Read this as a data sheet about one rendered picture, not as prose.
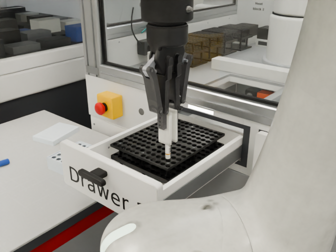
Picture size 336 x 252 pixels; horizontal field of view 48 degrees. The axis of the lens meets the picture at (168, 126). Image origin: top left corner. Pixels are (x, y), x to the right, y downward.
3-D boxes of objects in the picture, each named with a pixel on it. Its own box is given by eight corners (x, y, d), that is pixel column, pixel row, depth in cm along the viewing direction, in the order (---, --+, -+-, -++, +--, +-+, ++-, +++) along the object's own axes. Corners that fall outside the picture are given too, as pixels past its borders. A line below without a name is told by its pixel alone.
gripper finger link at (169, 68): (174, 56, 68) (169, 57, 67) (171, 115, 72) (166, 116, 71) (158, 53, 70) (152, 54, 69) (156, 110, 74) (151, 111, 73)
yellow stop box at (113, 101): (111, 121, 116) (110, 99, 113) (96, 115, 120) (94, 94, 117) (123, 116, 120) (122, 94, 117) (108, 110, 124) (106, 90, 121)
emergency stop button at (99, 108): (102, 117, 115) (101, 105, 113) (93, 114, 117) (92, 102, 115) (109, 114, 117) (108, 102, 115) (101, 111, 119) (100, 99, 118)
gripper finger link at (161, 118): (167, 104, 72) (156, 108, 70) (166, 128, 74) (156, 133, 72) (161, 102, 73) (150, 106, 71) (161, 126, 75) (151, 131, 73)
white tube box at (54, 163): (68, 178, 101) (67, 165, 99) (48, 168, 105) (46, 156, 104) (101, 159, 110) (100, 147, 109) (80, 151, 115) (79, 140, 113)
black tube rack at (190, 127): (167, 194, 81) (167, 168, 78) (111, 167, 91) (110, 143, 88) (223, 156, 96) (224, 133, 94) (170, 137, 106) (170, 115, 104)
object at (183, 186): (157, 221, 73) (157, 195, 70) (74, 176, 88) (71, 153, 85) (255, 148, 101) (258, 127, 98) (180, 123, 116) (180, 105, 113)
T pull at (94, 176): (102, 188, 72) (101, 182, 71) (77, 175, 76) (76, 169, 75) (116, 180, 74) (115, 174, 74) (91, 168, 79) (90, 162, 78)
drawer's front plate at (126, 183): (157, 236, 71) (157, 187, 67) (64, 182, 88) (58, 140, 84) (163, 231, 72) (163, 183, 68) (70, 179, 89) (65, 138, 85)
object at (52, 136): (53, 146, 118) (53, 141, 117) (32, 140, 121) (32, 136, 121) (79, 130, 128) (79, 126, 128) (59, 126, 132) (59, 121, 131)
